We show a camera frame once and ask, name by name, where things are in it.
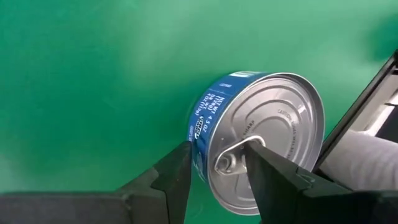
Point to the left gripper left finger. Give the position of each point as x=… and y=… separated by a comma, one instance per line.
x=93, y=208

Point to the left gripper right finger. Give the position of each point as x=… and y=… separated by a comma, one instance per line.
x=311, y=205

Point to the blue-label silver-lid can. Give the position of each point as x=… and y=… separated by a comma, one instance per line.
x=280, y=124

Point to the light grey cloth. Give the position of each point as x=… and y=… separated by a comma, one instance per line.
x=357, y=161

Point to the black metal table frame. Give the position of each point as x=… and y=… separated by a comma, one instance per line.
x=357, y=110

